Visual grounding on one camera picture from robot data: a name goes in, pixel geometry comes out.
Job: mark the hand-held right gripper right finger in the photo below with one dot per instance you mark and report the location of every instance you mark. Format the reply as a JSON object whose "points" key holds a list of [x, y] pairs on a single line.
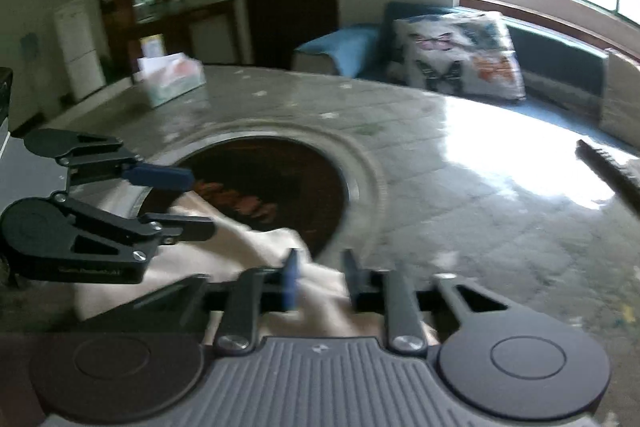
{"points": [[351, 282]]}

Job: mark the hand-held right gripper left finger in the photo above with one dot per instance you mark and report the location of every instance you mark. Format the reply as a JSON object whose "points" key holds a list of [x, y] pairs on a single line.
{"points": [[290, 287]]}

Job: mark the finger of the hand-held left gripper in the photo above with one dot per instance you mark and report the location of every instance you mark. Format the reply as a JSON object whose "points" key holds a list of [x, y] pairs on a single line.
{"points": [[192, 229], [160, 177]]}

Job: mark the beige cloth garment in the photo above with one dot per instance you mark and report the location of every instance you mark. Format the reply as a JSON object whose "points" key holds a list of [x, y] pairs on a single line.
{"points": [[250, 252]]}

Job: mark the tissue box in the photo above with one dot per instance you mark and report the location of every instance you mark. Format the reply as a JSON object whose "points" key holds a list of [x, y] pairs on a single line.
{"points": [[167, 79]]}

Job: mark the round table heater recess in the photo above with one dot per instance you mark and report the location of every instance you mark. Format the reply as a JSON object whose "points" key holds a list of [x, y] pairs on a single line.
{"points": [[280, 182]]}

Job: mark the white refrigerator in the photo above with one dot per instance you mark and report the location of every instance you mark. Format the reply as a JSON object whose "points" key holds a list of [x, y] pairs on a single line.
{"points": [[77, 47]]}

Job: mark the butterfly print pillow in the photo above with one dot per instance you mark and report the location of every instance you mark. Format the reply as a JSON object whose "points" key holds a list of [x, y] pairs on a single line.
{"points": [[455, 54]]}

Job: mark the dark ribbed bar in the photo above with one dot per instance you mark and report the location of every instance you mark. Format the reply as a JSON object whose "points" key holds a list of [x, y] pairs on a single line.
{"points": [[607, 174]]}

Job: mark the teal sofa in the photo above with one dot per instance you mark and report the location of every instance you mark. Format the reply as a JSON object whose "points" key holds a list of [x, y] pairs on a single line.
{"points": [[560, 57]]}

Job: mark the beige cushion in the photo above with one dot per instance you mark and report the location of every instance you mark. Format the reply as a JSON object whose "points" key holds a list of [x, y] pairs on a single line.
{"points": [[622, 92]]}

